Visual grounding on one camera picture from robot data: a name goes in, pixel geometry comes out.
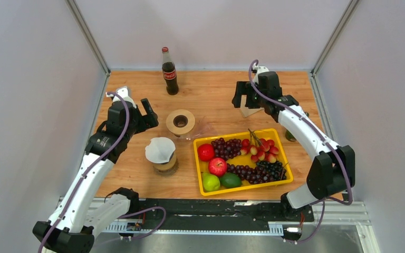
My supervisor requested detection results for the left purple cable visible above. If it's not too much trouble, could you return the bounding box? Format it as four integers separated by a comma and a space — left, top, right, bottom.
37, 92, 167, 253

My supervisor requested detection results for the yellow plastic tray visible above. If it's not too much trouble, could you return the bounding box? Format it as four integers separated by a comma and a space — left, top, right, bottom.
193, 129, 293, 196

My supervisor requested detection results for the green avocado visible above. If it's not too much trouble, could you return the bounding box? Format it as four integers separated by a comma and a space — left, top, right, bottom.
219, 172, 242, 189

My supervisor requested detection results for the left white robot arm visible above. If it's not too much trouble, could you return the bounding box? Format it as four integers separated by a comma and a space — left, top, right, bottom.
33, 95, 159, 252

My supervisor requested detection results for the red cherries bunch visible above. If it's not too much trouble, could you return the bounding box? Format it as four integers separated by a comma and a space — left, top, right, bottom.
240, 129, 279, 164

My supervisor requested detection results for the wrist white camera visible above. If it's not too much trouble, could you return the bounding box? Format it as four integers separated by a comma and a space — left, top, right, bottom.
105, 86, 137, 108
252, 64, 269, 84

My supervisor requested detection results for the clear glass dripper cone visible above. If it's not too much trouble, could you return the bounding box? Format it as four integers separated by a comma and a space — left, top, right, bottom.
191, 116, 213, 139

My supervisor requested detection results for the red apple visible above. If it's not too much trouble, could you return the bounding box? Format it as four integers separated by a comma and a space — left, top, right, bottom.
208, 158, 227, 177

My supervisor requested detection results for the green glass bottle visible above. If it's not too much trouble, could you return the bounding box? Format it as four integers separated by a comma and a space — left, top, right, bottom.
282, 112, 308, 142

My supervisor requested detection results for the red tomato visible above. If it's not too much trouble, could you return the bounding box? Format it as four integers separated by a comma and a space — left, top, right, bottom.
197, 143, 215, 162

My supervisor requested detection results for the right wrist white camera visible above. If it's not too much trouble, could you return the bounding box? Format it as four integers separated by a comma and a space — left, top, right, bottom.
252, 64, 269, 84

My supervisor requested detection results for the lower dark grape bunch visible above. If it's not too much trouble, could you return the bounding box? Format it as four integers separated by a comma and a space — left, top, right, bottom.
227, 161, 288, 184

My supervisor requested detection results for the cola glass bottle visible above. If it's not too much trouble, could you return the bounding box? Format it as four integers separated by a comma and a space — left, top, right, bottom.
161, 47, 179, 95

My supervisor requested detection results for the green lime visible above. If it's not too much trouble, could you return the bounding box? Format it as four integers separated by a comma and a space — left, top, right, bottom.
201, 172, 221, 192

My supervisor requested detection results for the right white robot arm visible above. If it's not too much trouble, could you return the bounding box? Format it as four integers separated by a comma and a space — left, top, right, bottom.
232, 71, 355, 220

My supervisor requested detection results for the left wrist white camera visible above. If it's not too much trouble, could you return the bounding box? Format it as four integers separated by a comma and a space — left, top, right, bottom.
105, 86, 137, 108

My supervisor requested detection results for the brown paper coffee filter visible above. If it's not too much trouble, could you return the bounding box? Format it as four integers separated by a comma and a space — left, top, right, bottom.
239, 99, 264, 118

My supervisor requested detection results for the small clear glass cup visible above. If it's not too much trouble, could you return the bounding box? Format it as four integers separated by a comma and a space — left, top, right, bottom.
175, 133, 193, 141

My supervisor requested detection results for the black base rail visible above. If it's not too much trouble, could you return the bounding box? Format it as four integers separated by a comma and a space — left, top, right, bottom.
129, 198, 314, 231

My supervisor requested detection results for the white paper coffee filter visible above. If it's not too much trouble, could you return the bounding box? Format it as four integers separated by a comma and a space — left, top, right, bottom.
145, 137, 176, 164

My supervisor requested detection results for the upper red grape bunch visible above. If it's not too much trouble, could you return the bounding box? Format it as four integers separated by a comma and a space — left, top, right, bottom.
210, 138, 242, 161

